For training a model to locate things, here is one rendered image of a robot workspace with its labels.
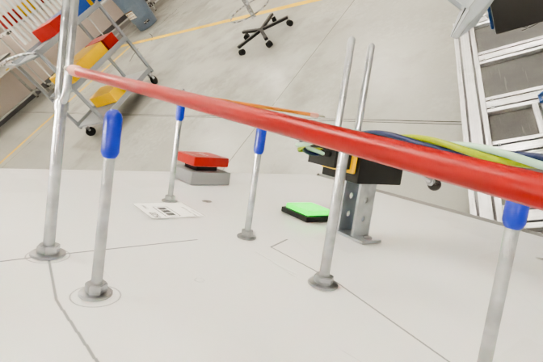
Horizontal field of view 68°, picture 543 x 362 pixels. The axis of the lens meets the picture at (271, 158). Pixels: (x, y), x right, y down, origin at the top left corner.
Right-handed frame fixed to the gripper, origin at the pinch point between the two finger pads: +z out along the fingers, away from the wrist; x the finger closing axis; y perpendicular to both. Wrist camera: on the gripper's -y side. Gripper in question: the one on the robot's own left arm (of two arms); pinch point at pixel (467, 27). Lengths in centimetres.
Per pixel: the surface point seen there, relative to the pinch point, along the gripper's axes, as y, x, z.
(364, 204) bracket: 3.4, 12.8, 16.4
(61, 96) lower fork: 22.1, 27.4, 11.4
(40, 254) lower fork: 20.5, 29.5, 19.6
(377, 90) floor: -10, -198, 34
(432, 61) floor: -32, -204, 9
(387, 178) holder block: 2.6, 12.2, 13.6
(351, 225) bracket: 3.5, 11.7, 19.3
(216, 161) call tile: 19.8, 0.9, 23.8
